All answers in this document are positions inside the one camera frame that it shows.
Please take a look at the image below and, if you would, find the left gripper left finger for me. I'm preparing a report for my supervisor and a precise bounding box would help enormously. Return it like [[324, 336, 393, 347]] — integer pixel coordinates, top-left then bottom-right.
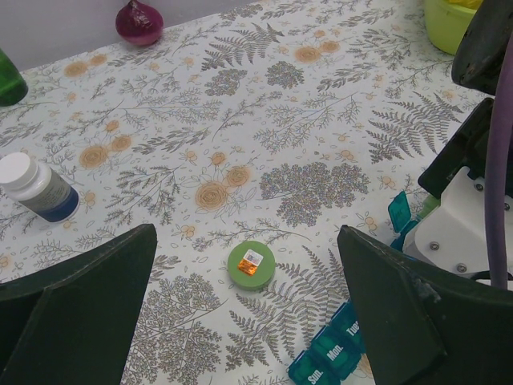
[[1, 224, 157, 384]]

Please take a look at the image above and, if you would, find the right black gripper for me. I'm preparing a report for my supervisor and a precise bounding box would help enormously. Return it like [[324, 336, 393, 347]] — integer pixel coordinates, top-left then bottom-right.
[[418, 98, 494, 198]]

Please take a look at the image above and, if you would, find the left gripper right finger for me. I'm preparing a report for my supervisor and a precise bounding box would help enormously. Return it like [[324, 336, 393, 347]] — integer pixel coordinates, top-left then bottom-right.
[[337, 225, 512, 384]]

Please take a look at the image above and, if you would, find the teal weekly pill organizer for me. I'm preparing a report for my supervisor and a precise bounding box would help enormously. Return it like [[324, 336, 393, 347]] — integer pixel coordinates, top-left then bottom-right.
[[287, 190, 419, 384]]

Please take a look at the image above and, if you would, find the green bottle cap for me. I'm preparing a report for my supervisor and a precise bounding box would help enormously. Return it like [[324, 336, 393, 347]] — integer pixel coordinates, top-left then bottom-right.
[[227, 241, 276, 291]]

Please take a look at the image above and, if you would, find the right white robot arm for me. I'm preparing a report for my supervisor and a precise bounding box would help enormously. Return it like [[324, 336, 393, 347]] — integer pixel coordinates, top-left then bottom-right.
[[418, 1, 512, 199]]

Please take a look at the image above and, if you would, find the green plastic tray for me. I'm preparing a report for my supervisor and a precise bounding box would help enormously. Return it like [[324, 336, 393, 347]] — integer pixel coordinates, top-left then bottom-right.
[[424, 0, 483, 55]]

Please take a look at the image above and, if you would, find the white pill bottle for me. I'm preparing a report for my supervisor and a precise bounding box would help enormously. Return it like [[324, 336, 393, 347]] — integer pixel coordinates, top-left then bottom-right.
[[1, 152, 79, 223]]

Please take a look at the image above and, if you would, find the floral tablecloth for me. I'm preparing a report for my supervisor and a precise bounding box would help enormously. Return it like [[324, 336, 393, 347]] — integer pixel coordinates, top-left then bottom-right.
[[1, 1, 483, 384]]

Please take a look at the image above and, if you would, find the green glass bottle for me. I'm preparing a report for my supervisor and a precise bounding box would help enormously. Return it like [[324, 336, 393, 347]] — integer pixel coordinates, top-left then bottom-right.
[[0, 50, 28, 107]]

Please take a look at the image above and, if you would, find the red onion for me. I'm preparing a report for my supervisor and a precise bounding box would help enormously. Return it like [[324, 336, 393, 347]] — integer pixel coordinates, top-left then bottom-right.
[[115, 0, 164, 47]]

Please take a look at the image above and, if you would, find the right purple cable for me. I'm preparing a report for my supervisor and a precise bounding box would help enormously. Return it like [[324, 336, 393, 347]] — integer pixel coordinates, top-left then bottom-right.
[[483, 31, 513, 290]]

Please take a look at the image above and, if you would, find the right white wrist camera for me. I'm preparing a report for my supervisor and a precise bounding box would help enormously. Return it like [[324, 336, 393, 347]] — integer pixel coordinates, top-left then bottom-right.
[[402, 167, 491, 286]]

